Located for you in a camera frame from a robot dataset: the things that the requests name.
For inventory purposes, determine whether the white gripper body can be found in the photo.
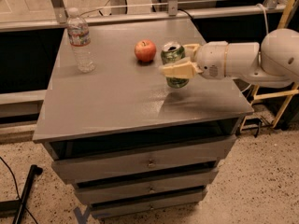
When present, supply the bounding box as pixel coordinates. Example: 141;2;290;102
195;41;228;79

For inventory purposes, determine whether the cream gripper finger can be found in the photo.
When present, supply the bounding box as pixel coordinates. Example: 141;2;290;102
183;44;200;62
159;57;202;79

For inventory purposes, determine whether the green soda can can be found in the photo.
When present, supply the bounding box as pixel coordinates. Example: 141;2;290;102
161;41;189;89

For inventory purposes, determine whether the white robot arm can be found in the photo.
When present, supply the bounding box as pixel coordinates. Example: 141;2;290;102
160;29;299;88

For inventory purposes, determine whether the red apple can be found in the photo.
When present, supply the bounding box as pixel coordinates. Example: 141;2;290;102
135;39;156;63

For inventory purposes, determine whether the grey top drawer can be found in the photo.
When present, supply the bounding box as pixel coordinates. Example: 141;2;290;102
52;134;236;184

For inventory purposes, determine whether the grey drawer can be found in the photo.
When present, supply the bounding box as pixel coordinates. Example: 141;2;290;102
75;165;218;204
90;186;206;219
52;134;236;184

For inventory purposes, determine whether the grey drawer cabinet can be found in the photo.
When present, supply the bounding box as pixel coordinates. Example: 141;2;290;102
32;18;255;220

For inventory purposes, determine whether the clear plastic water bottle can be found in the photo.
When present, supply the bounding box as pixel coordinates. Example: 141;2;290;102
67;7;95;73

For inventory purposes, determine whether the grey metal railing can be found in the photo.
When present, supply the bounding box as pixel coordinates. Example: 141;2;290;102
0;0;288;32

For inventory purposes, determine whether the grey middle drawer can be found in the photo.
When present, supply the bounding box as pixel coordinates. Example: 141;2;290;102
75;165;218;204

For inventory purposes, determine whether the grey bottom drawer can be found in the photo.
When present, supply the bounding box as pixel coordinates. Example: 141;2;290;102
90;186;206;219

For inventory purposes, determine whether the black stand leg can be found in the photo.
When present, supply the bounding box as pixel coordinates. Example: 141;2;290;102
0;165;43;224

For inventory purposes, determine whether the black floor cable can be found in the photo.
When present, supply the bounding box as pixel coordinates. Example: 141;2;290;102
0;156;40;224

